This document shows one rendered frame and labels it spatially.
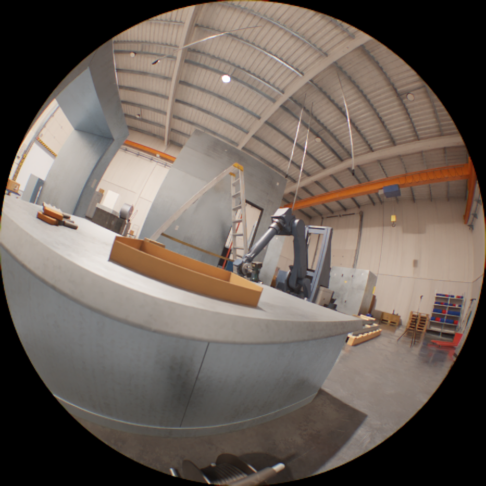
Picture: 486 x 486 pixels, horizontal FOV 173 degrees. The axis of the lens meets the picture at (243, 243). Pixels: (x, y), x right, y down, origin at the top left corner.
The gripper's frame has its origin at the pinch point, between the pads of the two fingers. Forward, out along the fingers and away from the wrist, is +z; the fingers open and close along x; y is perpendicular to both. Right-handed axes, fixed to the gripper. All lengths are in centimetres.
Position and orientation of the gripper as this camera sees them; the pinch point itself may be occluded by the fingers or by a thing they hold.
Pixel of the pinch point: (256, 272)
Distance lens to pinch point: 166.4
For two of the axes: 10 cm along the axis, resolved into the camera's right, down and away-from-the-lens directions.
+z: 4.6, 0.2, -8.9
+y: 0.1, -10.0, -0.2
